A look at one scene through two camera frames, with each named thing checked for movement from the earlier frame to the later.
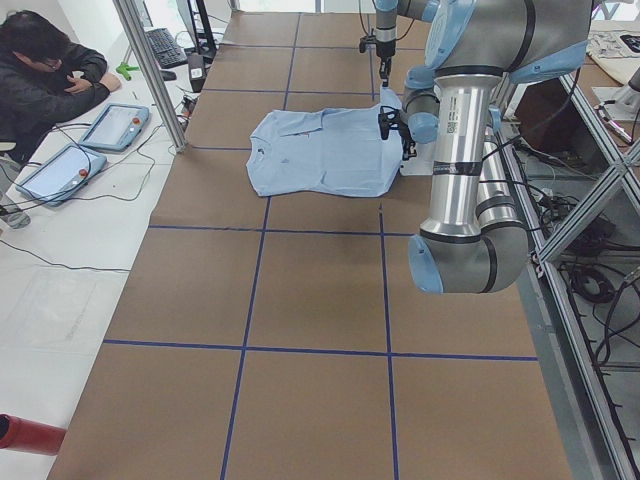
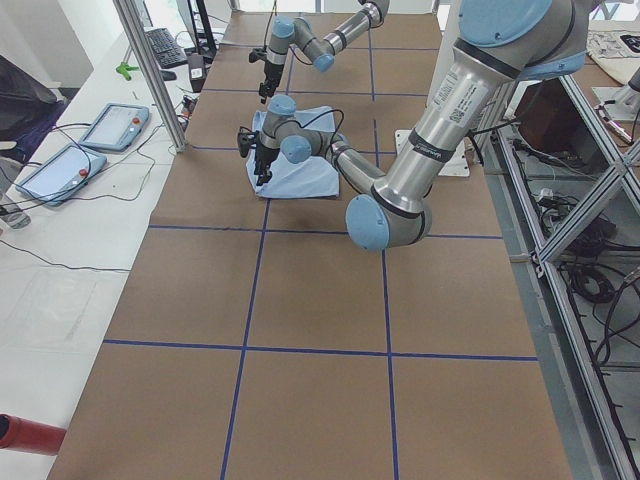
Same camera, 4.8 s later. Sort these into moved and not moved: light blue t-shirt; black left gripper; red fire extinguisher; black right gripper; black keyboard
Moved: black right gripper; light blue t-shirt; black left gripper
Not moved: red fire extinguisher; black keyboard
